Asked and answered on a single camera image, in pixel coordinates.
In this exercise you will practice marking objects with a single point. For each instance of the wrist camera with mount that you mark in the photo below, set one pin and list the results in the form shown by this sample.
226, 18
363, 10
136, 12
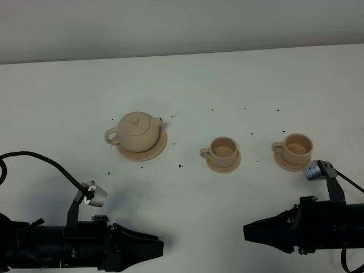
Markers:
322, 170
90, 194

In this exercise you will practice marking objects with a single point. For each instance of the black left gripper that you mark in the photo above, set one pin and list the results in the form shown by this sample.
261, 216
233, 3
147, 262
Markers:
88, 245

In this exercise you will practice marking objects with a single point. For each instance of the beige teacup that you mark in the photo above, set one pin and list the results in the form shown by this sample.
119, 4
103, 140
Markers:
295, 150
222, 152

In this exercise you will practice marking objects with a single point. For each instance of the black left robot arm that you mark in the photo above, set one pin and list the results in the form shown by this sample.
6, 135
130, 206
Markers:
25, 245

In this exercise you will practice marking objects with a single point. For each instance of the beige left cup saucer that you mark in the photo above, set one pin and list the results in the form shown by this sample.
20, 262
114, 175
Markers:
228, 169

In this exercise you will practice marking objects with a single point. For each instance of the beige right cup saucer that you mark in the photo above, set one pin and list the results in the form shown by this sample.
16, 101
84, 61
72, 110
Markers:
288, 166

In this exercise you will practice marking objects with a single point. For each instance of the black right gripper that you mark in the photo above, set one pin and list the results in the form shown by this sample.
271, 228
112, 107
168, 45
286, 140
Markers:
312, 225

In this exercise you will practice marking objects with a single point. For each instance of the beige ceramic teapot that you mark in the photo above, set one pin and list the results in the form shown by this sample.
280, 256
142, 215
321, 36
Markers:
136, 132

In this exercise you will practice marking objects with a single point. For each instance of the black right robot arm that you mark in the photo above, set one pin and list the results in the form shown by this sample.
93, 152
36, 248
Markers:
354, 226

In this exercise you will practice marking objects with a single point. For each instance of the beige right teacup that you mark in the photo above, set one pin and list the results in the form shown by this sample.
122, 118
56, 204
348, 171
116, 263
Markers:
295, 150

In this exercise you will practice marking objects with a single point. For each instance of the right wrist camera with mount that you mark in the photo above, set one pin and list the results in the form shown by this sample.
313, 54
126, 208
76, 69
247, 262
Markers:
322, 170

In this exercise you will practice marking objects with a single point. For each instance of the beige teapot saucer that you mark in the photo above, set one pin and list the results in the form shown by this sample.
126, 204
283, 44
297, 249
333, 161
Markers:
148, 154

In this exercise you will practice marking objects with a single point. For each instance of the beige cup saucer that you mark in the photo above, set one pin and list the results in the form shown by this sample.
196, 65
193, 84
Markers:
228, 169
288, 166

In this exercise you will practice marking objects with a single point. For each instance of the beige left teacup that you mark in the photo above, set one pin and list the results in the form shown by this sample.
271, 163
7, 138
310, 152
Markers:
222, 152

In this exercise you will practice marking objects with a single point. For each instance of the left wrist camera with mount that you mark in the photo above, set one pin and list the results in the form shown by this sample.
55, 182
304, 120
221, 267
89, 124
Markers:
90, 194

